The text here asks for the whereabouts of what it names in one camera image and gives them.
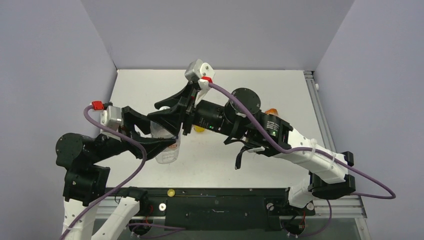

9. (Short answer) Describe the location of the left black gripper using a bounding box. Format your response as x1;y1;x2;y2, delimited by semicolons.
89;105;174;162

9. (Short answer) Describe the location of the white water bottle cap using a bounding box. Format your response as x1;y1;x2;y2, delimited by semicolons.
159;106;170;111

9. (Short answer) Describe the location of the yellow juice bottle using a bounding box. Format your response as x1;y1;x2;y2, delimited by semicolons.
193;125;206;133

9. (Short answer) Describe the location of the clear water bottle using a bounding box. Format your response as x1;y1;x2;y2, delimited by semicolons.
150;105;181;165

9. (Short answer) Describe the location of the yellow juice bottle cap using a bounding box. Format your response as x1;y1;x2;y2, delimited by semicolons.
167;188;176;197

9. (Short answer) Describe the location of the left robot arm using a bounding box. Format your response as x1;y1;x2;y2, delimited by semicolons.
55;101;175;240

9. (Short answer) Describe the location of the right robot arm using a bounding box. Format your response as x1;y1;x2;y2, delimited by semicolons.
147;81;356;214

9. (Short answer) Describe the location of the orange drink bottle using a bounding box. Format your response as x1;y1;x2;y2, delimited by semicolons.
264;108;279;117

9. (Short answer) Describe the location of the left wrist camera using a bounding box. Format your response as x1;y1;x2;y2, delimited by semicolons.
91;101;123;132

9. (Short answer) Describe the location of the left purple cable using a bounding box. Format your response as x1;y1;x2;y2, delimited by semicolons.
59;105;186;240

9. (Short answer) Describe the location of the purple cable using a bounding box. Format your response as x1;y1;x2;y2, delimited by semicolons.
208;82;397;239
59;105;186;240

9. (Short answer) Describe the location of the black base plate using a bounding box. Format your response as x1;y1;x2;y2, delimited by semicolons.
105;187;316;232

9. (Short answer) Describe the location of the aluminium frame rail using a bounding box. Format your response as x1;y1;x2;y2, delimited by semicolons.
303;71;367;219

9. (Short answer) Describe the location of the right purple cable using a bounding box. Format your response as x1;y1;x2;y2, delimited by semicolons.
208;82;397;239

